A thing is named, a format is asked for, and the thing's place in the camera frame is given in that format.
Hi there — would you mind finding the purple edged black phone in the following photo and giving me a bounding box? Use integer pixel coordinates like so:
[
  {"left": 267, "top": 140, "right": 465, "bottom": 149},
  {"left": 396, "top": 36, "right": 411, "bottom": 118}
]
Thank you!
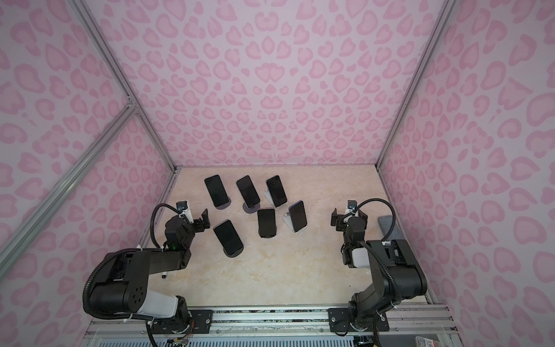
[{"left": 288, "top": 200, "right": 308, "bottom": 233}]

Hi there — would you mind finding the silver folding phone stand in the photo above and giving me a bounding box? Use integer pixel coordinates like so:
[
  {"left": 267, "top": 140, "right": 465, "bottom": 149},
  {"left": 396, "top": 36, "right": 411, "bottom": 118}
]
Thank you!
[{"left": 283, "top": 213, "right": 296, "bottom": 234}]

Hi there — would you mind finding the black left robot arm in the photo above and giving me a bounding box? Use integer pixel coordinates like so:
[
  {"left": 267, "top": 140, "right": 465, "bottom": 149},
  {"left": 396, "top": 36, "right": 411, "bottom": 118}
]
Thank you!
[{"left": 82, "top": 210, "right": 210, "bottom": 334}]

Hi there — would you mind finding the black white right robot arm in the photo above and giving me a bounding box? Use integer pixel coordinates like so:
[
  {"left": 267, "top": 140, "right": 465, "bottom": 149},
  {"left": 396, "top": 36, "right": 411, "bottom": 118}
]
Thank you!
[{"left": 328, "top": 211, "right": 427, "bottom": 336}]

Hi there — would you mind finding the grey round stand back left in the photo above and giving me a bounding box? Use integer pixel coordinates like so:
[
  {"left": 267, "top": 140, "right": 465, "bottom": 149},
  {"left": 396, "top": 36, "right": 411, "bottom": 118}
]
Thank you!
[{"left": 215, "top": 200, "right": 231, "bottom": 211}]

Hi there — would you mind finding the grey round stand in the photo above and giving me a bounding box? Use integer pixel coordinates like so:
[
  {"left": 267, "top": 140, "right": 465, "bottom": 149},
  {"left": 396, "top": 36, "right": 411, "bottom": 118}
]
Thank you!
[
  {"left": 215, "top": 200, "right": 231, "bottom": 211},
  {"left": 242, "top": 202, "right": 260, "bottom": 214}
]

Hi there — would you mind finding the black round stand front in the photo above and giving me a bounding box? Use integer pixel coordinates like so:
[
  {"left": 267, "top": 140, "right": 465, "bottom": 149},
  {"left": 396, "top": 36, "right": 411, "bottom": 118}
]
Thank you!
[{"left": 223, "top": 247, "right": 244, "bottom": 258}]

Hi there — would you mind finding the grey round stand middle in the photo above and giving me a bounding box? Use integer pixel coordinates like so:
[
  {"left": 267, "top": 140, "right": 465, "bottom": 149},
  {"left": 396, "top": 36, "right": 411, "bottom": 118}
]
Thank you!
[{"left": 242, "top": 202, "right": 260, "bottom": 214}]

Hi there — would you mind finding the grey felt pad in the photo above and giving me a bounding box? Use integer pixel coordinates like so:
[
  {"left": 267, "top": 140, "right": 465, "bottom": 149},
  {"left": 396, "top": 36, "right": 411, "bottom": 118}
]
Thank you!
[{"left": 377, "top": 215, "right": 405, "bottom": 241}]

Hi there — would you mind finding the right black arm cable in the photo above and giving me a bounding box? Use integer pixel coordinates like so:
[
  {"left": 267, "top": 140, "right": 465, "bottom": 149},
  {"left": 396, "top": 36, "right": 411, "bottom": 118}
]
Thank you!
[{"left": 354, "top": 198, "right": 397, "bottom": 242}]

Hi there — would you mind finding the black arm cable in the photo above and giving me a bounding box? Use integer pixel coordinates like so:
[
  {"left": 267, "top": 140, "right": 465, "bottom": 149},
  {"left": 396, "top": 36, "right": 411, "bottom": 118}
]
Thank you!
[
  {"left": 354, "top": 198, "right": 397, "bottom": 242},
  {"left": 149, "top": 202, "right": 183, "bottom": 250}
]

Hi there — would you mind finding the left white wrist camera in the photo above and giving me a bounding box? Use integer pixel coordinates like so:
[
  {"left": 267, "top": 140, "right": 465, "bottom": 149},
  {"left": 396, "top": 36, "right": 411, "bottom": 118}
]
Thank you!
[{"left": 176, "top": 200, "right": 194, "bottom": 224}]

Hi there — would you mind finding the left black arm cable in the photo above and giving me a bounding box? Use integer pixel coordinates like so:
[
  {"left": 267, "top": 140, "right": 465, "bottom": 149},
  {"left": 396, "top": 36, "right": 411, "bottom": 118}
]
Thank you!
[{"left": 149, "top": 202, "right": 183, "bottom": 250}]

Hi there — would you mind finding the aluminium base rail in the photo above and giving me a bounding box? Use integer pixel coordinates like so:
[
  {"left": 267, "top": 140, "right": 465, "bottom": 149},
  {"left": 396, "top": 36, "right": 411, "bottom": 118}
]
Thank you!
[{"left": 79, "top": 303, "right": 460, "bottom": 347}]

